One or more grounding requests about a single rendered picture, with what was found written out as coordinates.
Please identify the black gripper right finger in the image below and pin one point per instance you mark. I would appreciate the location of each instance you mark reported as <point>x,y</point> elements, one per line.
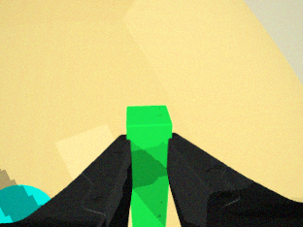
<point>208,193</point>

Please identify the green rectangular post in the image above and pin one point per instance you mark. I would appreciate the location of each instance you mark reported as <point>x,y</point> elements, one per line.
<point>149,128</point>

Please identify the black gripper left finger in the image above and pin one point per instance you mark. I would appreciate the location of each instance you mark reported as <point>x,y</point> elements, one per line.
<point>99,197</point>

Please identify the cyan circle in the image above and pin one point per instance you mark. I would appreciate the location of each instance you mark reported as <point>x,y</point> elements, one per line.
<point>17,202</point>

